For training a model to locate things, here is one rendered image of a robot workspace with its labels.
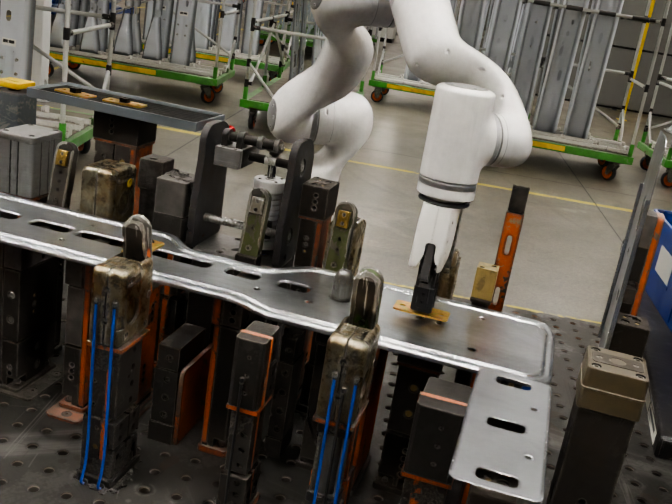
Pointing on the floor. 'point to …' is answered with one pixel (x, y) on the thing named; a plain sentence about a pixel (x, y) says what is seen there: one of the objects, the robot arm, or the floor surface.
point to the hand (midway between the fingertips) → (424, 295)
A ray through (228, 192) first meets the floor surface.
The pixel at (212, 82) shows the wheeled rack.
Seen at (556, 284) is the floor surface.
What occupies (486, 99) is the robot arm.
